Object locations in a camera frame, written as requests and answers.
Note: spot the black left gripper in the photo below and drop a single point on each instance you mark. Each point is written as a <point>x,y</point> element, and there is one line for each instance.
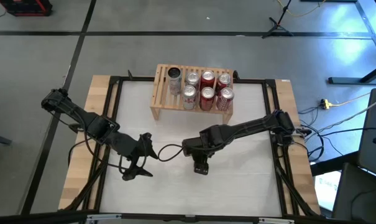
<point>133,154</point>

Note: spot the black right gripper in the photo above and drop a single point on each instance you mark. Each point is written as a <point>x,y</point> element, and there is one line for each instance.
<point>194,147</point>

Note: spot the red cola can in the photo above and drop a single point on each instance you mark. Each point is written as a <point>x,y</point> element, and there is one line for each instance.
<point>224,101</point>
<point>207,77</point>
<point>207,99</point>
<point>224,80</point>

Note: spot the silver diet cola can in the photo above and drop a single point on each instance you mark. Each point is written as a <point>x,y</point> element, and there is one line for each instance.
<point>192,78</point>
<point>175,85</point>
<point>189,96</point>

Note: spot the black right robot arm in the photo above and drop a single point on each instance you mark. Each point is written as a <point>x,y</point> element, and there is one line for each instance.
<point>246,127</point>

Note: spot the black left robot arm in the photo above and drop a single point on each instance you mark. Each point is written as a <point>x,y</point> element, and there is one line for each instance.
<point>82,116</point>

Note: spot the wooden slatted shelf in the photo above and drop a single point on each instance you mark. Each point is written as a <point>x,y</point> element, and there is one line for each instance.
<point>166,99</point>

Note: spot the black overhead beam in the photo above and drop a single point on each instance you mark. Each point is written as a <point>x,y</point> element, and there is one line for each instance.
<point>35,217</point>

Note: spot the white printed board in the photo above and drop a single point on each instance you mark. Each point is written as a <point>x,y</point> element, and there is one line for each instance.
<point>327,189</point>

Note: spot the yellow power plug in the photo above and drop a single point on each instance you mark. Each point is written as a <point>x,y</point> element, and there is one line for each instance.
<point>326,104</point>

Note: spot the dark grey chair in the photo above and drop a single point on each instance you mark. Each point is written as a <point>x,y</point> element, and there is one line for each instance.
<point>355,199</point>

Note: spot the black tripod stand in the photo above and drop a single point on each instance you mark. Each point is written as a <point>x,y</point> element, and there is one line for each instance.
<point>276,26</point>

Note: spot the grey computer case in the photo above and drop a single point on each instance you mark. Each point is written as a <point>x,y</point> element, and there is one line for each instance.
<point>372,140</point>

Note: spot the black and red crate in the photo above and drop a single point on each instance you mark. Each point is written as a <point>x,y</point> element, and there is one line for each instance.
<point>23,9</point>

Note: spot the silver beam bracket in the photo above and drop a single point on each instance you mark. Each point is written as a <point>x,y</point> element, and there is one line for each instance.
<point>103,216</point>
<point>276,221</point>

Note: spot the black aluminium table frame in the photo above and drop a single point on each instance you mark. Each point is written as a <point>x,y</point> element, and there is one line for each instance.
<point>253,81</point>

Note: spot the black desk frame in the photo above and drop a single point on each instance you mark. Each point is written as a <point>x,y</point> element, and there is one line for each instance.
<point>346,81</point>

